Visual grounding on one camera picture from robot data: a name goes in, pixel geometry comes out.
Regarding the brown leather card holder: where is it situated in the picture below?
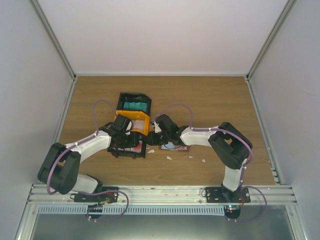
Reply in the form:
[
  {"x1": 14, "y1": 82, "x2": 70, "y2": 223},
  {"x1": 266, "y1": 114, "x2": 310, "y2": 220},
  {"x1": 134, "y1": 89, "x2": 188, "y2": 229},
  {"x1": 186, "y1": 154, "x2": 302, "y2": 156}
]
[{"x1": 158, "y1": 142, "x2": 190, "y2": 152}]

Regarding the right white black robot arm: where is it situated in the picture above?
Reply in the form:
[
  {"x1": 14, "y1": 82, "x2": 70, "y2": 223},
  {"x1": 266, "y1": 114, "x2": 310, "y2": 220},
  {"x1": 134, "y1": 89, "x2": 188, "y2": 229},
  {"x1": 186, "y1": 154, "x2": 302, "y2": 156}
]
[{"x1": 145, "y1": 122, "x2": 253, "y2": 203}]

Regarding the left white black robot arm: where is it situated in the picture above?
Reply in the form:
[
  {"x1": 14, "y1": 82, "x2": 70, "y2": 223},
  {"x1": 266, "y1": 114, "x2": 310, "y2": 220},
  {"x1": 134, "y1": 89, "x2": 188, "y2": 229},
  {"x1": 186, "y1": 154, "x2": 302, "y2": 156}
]
[{"x1": 37, "y1": 120, "x2": 134, "y2": 202}]

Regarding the black bin with red cards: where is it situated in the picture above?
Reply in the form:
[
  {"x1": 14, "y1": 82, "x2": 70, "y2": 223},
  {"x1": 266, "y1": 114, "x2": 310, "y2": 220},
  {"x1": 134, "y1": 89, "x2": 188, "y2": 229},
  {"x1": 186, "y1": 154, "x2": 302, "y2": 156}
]
[{"x1": 107, "y1": 137, "x2": 146, "y2": 159}]

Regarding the white card in orange bin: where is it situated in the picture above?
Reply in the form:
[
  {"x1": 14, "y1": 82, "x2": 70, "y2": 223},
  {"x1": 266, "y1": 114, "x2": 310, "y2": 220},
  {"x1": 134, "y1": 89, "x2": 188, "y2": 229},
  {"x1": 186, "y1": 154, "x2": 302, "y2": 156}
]
[{"x1": 132, "y1": 120, "x2": 145, "y2": 132}]

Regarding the teal card stack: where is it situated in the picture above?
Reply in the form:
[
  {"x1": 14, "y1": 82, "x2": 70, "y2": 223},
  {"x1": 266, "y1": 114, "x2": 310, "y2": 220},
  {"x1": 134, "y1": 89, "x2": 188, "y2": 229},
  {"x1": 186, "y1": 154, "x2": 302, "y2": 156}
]
[{"x1": 123, "y1": 102, "x2": 148, "y2": 112}]

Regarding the black bin with teal cards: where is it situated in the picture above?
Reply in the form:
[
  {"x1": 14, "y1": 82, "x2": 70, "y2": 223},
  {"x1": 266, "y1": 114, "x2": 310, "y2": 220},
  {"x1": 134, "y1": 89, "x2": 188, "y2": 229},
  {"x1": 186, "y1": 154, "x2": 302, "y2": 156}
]
[{"x1": 116, "y1": 92, "x2": 152, "y2": 116}]

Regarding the orange plastic bin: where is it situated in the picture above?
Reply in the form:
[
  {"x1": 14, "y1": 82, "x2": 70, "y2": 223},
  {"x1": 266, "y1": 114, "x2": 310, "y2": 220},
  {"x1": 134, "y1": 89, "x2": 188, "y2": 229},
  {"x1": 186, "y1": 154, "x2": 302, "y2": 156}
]
[{"x1": 114, "y1": 110, "x2": 150, "y2": 136}]

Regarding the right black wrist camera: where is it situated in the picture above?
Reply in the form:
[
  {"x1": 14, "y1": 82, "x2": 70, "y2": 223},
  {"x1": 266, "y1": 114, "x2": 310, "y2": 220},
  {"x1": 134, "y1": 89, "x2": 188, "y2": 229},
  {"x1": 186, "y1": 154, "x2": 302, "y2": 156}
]
[{"x1": 154, "y1": 114, "x2": 177, "y2": 133}]

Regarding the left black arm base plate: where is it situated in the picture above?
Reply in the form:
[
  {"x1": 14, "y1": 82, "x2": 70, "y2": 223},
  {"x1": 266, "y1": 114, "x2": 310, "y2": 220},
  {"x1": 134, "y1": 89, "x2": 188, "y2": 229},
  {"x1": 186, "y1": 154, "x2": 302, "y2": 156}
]
[{"x1": 70, "y1": 186, "x2": 119, "y2": 204}]

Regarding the grey slotted cable duct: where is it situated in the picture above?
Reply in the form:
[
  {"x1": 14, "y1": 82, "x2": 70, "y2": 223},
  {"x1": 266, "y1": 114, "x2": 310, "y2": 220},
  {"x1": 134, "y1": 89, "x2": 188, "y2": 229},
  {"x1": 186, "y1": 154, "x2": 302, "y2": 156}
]
[{"x1": 38, "y1": 204, "x2": 225, "y2": 216}]

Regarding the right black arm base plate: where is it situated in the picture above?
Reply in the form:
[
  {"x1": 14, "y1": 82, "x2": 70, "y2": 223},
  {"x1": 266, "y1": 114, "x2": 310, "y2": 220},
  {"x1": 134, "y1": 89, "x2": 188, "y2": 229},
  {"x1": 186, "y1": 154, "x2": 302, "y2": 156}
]
[{"x1": 200, "y1": 185, "x2": 251, "y2": 204}]

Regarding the aluminium front rail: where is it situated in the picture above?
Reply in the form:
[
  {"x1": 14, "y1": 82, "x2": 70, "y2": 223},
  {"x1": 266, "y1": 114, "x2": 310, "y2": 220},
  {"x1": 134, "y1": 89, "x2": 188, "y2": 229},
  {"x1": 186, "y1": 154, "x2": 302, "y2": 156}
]
[{"x1": 27, "y1": 184, "x2": 297, "y2": 206}]

